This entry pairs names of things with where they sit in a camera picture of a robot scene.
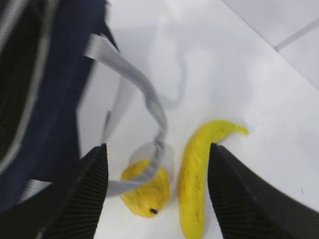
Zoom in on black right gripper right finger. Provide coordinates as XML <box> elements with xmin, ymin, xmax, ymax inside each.
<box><xmin>207</xmin><ymin>143</ymin><xmax>319</xmax><ymax>239</ymax></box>

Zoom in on navy blue lunch bag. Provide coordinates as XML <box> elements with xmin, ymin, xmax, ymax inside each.
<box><xmin>0</xmin><ymin>0</ymin><xmax>167</xmax><ymax>214</ymax></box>

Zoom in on yellow banana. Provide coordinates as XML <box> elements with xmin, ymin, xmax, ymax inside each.
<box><xmin>178</xmin><ymin>120</ymin><xmax>249</xmax><ymax>239</ymax></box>

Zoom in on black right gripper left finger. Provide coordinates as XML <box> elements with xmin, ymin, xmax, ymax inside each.
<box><xmin>0</xmin><ymin>144</ymin><xmax>108</xmax><ymax>239</ymax></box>

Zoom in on yellow pear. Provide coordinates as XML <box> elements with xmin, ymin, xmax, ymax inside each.
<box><xmin>120</xmin><ymin>142</ymin><xmax>175</xmax><ymax>219</ymax></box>

